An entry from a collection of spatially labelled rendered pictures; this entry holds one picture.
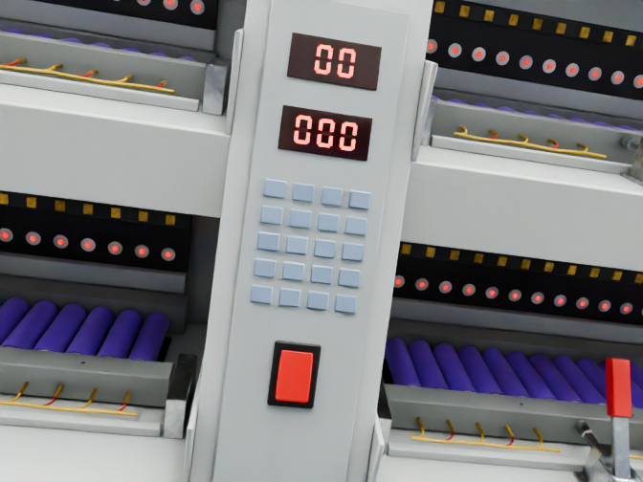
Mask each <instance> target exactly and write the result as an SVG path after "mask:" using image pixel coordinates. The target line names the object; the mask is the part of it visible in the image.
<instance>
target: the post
mask: <svg viewBox="0 0 643 482"><path fill-rule="evenodd" d="M334 1H339V2H345V3H350V4H356V5H361V6H367V7H372V8H377V9H383V10H389V11H399V12H404V13H408V14H409V15H410V21H409V27H408V35H407V42H406V49H405V56H404V63H403V70H402V77H401V84H400V91H399V99H398V105H397V112H396V120H395V126H394V133H393V141H392V148H391V154H390V162H389V169H388V182H387V189H386V196H385V203H384V210H383V217H382V225H381V231H380V238H379V246H378V252H377V259H376V267H375V274H374V280H373V288H372V295H371V301H370V309H369V316H368V323H367V330H366V343H365V351H364V357H363V364H362V372H361V379H360V385H359V393H358V400H357V406H356V414H355V421H354V428H353V435H352V442H351V449H350V456H349V463H348V470H347V478H346V482H366V480H367V473H368V466H369V459H370V452H371V445H372V438H373V431H374V424H375V417H376V410H377V404H378V396H379V389H380V382H381V376H382V368H383V361H384V355H385V348H386V341H387V333H388V321H389V314H390V306H391V300H392V293H393V286H394V278H395V272H396V265H397V258H398V252H399V244H400V237H401V230H402V224H403V216H404V209H405V203H406V196H407V188H408V181H409V175H410V161H411V154H412V148H413V141H414V134H415V126H416V120H417V113H418V106H419V99H420V92H421V85H422V78H423V71H424V64H425V57H426V51H427V44H428V36H429V29H430V23H431V16H432V2H433V0H334ZM271 4H272V0H248V1H247V9H246V16H245V24H244V33H243V40H242V48H241V56H240V63H239V72H238V80H237V87H236V95H235V104H234V111H233V126H232V133H231V142H230V150H229V158H228V165H227V173H226V182H225V189H224V197H223V205H222V213H221V221H220V229H219V236H218V244H217V253H216V260H215V268H214V276H213V283H212V292H211V306H210V314H209V323H208V331H207V338H206V346H205V354H204V362H203V370H202V378H201V385H200V393H199V402H198V409H197V417H196V425H195V432H194V441H193V449H192V456H191V464H190V473H189V481H188V482H212V475H213V467H214V459H215V452H216V444H217V436H218V429H219V421H220V413H221V406H222V398H223V390H224V382H225V374H226V366H227V358H228V351H229V343H230V335H231V328H232V320H233V306H234V298H235V290H236V282H237V275H238V266H239V258H240V251H241V243H242V235H243V228H244V220H245V212H246V205H247V197H248V189H249V182H250V174H251V166H252V157H253V150H254V142H255V128H256V120H257V112H258V105H259V97H260V89H261V81H262V74H263V66H264V58H265V50H266V42H267V34H268V27H269V19H270V11H271Z"/></svg>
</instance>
